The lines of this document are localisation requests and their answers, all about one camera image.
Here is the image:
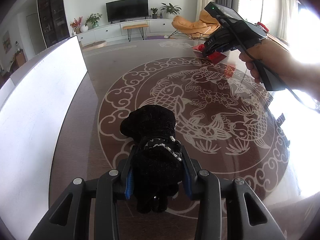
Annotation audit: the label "red packet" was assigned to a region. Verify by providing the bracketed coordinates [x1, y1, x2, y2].
[193, 44, 227, 64]

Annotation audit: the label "black fuzzy scrunchie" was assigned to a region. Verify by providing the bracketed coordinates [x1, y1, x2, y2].
[120, 105, 184, 213]

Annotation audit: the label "right forearm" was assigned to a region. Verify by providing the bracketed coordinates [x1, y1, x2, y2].
[289, 56, 319, 100]

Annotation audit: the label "right hand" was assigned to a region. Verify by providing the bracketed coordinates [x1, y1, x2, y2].
[239, 39, 291, 88]

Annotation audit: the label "wooden dining chair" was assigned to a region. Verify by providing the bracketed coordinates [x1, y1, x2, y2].
[255, 22, 269, 33]

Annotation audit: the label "orange lounge chair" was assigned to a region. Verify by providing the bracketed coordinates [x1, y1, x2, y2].
[171, 10, 220, 40]

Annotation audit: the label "green potted plant right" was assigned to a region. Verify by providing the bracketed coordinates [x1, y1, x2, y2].
[161, 3, 182, 19]

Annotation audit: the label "green potted plant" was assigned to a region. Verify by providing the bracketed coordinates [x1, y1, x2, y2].
[85, 13, 102, 28]
[161, 3, 182, 19]

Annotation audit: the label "purple floor mat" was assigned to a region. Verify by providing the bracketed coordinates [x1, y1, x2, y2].
[145, 35, 175, 40]

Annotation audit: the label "small dark potted plant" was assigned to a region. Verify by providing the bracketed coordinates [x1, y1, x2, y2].
[150, 8, 158, 19]

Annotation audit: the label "wooden bench black legs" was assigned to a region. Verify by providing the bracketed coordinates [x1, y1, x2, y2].
[123, 23, 149, 42]

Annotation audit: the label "black flat-screen television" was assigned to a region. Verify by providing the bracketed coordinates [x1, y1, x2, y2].
[106, 0, 149, 23]

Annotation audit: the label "white tv cabinet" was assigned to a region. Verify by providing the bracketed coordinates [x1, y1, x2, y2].
[77, 18, 176, 46]

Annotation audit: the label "green potted plant left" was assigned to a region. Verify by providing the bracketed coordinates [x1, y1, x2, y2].
[85, 13, 102, 28]

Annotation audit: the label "red flower vase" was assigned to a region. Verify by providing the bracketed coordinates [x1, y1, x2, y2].
[70, 16, 89, 34]

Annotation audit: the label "black display cabinet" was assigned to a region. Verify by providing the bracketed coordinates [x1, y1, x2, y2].
[37, 0, 70, 48]

